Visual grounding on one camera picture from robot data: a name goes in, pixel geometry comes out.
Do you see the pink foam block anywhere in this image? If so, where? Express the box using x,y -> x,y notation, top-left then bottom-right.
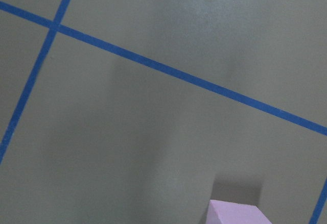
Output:
205,200 -> 271,224

